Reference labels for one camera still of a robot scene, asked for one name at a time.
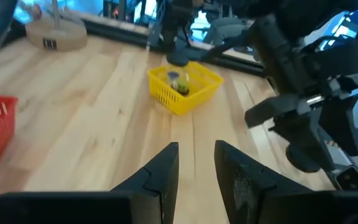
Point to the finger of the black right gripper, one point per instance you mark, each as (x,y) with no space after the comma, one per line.
(272,110)
(337,124)

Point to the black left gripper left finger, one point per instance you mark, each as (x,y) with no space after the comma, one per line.
(162,174)

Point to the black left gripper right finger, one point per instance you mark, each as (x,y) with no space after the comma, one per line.
(244,180)

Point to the hourglass with black caps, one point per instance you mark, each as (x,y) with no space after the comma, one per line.
(177,59)

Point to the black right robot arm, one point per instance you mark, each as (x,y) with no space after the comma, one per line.
(275,53)

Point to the yellow plastic basket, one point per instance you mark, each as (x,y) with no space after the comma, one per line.
(202,93)

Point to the table lamp with wooden base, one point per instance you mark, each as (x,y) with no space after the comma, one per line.
(64,34)

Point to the black aluminium table frame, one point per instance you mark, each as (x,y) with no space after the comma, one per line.
(120,32)

